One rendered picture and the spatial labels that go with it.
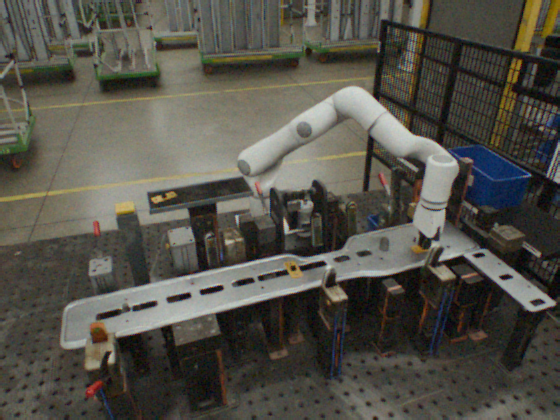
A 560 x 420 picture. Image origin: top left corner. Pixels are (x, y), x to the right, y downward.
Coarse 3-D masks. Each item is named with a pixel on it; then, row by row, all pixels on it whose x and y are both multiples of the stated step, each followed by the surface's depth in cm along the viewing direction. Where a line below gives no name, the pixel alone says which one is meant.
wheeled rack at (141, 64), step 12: (144, 0) 781; (96, 12) 768; (96, 36) 709; (96, 48) 667; (96, 60) 653; (108, 60) 742; (120, 60) 725; (132, 60) 723; (144, 60) 734; (156, 60) 668; (96, 72) 652; (108, 72) 668; (120, 72) 667; (132, 72) 668; (144, 72) 670; (156, 72) 675
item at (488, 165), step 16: (480, 160) 184; (496, 160) 175; (480, 176) 163; (496, 176) 176; (512, 176) 168; (528, 176) 158; (480, 192) 164; (496, 192) 159; (512, 192) 161; (496, 208) 163
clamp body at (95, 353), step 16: (112, 336) 109; (96, 352) 104; (112, 352) 104; (96, 368) 101; (112, 368) 103; (112, 384) 105; (128, 384) 119; (96, 400) 106; (112, 400) 110; (128, 400) 116; (112, 416) 115; (128, 416) 115; (144, 416) 128
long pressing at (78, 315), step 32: (448, 224) 160; (288, 256) 145; (320, 256) 144; (352, 256) 145; (384, 256) 144; (416, 256) 144; (448, 256) 144; (160, 288) 133; (192, 288) 132; (224, 288) 132; (256, 288) 132; (288, 288) 132; (64, 320) 122; (96, 320) 122; (160, 320) 121
